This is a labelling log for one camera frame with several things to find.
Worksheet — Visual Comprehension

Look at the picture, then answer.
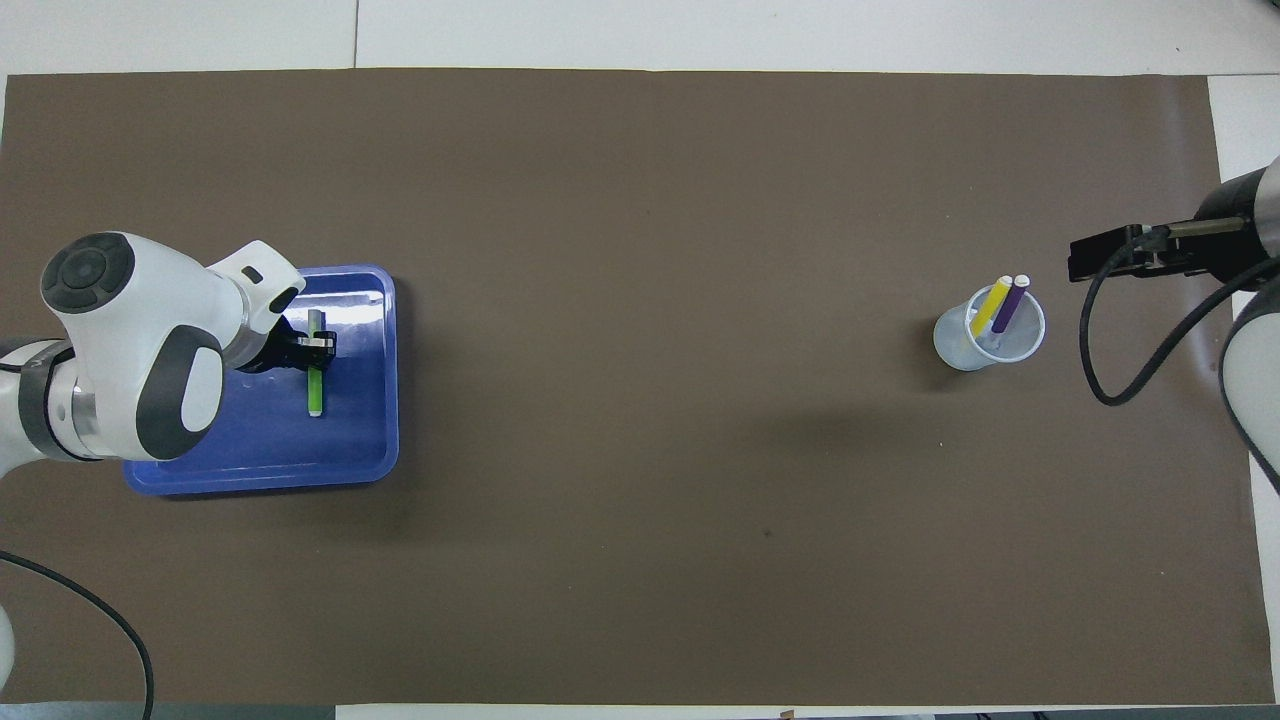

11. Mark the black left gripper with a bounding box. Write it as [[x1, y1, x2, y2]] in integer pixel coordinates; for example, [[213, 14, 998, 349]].
[[240, 315, 339, 373]]

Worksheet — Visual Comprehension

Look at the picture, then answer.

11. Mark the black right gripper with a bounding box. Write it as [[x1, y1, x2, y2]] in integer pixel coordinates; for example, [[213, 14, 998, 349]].
[[1068, 170, 1271, 284]]

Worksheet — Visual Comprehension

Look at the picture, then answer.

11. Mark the green pen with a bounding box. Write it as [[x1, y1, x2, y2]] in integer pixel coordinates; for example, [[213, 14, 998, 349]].
[[307, 309, 329, 418]]

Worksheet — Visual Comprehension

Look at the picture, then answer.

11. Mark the purple pen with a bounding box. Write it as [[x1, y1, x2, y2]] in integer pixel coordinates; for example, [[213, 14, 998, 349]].
[[990, 275, 1031, 336]]

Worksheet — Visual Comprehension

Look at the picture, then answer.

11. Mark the yellow pen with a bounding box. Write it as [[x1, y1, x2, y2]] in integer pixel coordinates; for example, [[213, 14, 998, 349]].
[[968, 275, 1013, 338]]

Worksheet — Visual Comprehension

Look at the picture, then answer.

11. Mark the blue plastic tray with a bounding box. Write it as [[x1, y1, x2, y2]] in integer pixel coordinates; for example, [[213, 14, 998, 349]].
[[122, 264, 400, 497]]

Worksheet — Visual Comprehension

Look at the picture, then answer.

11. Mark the translucent plastic cup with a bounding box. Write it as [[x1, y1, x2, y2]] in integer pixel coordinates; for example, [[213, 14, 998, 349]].
[[933, 283, 1047, 373]]

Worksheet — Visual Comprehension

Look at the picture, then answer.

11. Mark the brown table mat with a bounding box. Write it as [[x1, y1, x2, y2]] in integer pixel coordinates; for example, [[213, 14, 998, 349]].
[[0, 68, 1276, 706]]

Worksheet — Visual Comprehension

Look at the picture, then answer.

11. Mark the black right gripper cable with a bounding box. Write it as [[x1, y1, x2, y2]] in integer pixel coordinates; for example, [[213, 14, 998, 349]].
[[1078, 218, 1280, 407]]

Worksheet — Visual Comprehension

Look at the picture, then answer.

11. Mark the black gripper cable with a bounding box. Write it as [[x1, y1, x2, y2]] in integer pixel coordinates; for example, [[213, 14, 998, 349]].
[[0, 550, 154, 720], [1078, 218, 1280, 407]]

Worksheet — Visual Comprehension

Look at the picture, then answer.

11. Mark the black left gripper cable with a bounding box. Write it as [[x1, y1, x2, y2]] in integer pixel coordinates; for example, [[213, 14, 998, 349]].
[[0, 550, 154, 720]]

